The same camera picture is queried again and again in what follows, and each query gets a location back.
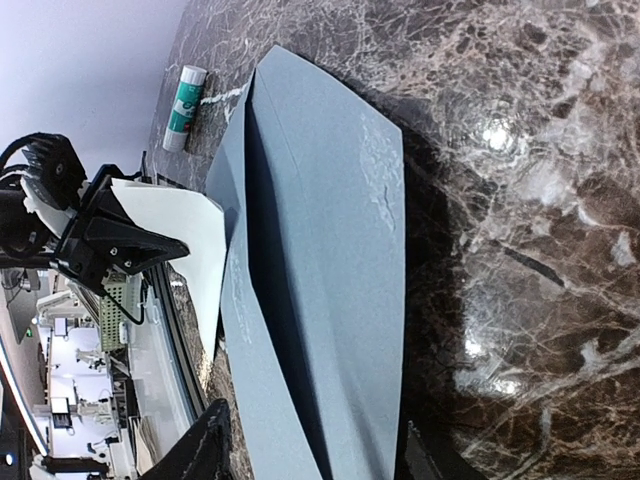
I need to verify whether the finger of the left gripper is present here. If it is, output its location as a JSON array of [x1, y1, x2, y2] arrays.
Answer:
[[54, 165, 189, 290]]

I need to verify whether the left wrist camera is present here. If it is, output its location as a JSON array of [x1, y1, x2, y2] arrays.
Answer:
[[1, 132, 87, 261]]

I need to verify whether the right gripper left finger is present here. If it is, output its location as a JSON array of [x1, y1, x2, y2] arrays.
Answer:
[[140, 398, 231, 480]]

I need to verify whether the grey blue envelope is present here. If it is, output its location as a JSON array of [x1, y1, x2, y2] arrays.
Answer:
[[206, 46, 406, 479]]

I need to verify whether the green white glue stick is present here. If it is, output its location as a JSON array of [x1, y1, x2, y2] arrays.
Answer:
[[162, 65, 208, 152]]

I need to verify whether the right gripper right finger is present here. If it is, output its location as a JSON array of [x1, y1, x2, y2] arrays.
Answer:
[[407, 421, 487, 480]]

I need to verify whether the black curved front rail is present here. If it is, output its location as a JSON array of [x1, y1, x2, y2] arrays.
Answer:
[[142, 263, 208, 430]]

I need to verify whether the green perforated basket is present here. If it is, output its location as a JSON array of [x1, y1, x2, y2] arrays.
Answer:
[[98, 273, 142, 353]]

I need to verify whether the white letter paper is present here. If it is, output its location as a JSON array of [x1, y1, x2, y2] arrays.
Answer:
[[113, 179, 227, 360]]

